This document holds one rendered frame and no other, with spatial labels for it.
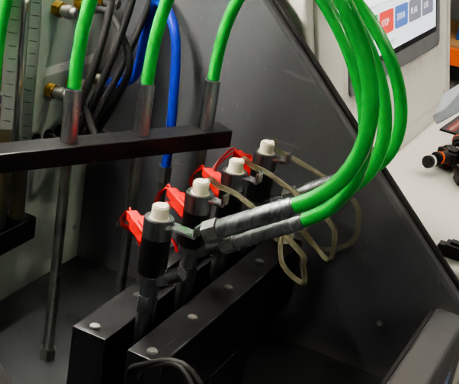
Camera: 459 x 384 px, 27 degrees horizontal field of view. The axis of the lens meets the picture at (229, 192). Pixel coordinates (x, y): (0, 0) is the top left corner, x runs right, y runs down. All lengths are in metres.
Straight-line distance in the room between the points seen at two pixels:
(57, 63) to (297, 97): 0.29
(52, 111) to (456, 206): 0.57
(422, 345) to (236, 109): 0.36
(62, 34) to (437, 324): 0.55
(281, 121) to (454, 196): 0.36
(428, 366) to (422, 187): 0.44
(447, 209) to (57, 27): 0.58
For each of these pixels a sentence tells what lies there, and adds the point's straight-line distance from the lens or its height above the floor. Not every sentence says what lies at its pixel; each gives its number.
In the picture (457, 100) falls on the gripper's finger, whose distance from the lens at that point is 0.66.
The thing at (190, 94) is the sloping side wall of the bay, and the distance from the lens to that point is 1.20.
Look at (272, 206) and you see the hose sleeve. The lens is 0.82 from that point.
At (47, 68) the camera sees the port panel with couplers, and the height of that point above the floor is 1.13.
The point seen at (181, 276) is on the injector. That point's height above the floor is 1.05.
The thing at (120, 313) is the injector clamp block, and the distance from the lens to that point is 0.95.
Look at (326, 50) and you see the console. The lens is 1.22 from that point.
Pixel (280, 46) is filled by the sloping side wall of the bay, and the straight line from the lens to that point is 1.13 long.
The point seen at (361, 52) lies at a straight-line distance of 0.76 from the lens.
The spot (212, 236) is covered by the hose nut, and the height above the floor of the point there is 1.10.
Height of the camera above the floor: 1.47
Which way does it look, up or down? 23 degrees down
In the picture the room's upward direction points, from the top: 10 degrees clockwise
